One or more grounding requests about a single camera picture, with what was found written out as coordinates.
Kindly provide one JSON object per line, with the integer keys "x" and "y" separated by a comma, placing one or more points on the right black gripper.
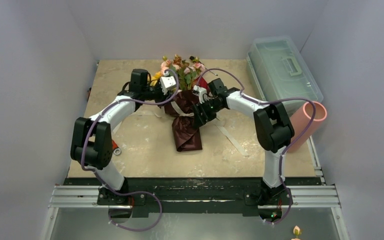
{"x": 200, "y": 113}

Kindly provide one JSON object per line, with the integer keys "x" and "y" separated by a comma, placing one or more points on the adjustable wrench with red handle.
{"x": 116, "y": 149}

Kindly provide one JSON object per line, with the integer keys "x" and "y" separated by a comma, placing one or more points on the clear plastic storage box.
{"x": 278, "y": 71}

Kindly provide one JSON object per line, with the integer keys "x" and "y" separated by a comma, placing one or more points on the flower bouquet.
{"x": 186, "y": 137}

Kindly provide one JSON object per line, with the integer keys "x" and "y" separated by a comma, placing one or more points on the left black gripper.
{"x": 162, "y": 97}

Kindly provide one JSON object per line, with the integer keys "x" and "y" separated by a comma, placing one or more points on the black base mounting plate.
{"x": 209, "y": 195}

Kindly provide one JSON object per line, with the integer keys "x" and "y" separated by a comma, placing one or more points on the cream ribbon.
{"x": 218, "y": 122}

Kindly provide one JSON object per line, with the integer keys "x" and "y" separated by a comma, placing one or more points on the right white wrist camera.
{"x": 201, "y": 93}

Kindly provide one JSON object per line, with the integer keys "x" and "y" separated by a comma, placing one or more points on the small pink flower bud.
{"x": 297, "y": 232}

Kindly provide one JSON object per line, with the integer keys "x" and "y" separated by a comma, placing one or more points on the yellow black screwdriver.
{"x": 193, "y": 59}

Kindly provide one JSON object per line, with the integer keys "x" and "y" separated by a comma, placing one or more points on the pink cylindrical vase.
{"x": 300, "y": 120}

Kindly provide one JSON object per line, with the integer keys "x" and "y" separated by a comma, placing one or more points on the aluminium rail frame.
{"x": 312, "y": 205}

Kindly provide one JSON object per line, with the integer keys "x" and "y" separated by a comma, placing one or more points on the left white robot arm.
{"x": 92, "y": 143}

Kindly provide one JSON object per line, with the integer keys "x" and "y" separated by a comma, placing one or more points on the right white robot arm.
{"x": 274, "y": 130}

